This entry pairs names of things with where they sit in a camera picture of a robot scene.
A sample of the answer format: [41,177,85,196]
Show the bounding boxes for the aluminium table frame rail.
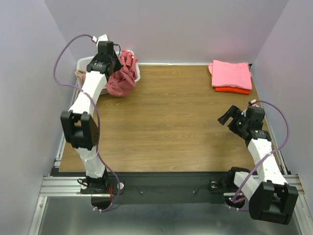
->
[39,83,305,196]

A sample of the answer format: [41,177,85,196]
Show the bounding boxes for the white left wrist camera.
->
[91,34,109,44]

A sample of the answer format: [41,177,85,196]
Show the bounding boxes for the dusty red t-shirt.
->
[106,50,138,97]

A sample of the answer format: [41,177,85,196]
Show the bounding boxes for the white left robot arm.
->
[60,40,122,193]

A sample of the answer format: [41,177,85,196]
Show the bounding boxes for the beige t-shirt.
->
[75,70,86,78]

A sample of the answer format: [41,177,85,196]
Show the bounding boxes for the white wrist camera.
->
[248,99,258,107]
[91,34,109,44]

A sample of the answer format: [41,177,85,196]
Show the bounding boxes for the folded orange t-shirt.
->
[215,87,250,95]

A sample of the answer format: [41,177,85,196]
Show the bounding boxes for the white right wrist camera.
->
[248,99,258,107]

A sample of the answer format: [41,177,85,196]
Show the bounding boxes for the folded light pink t-shirt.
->
[208,60,252,90]

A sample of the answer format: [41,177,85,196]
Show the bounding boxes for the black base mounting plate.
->
[80,171,257,205]

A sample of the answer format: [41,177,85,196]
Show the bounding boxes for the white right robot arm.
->
[218,100,299,225]

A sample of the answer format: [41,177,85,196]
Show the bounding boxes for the mauve pink t-shirt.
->
[78,73,86,87]

